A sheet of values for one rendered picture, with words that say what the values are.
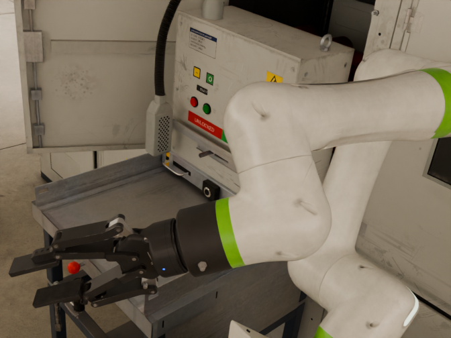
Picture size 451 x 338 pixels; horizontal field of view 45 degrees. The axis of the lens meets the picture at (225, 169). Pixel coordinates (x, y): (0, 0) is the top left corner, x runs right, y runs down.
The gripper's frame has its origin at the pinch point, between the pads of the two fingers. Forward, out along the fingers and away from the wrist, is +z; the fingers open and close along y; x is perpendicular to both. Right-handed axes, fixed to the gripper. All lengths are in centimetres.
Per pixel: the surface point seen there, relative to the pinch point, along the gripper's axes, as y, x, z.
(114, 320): -127, -105, 57
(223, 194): -54, -79, -13
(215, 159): -45, -85, -13
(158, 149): -41, -93, 4
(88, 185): -42, -85, 28
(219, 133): -37, -86, -17
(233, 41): -11, -88, -29
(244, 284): -62, -48, -15
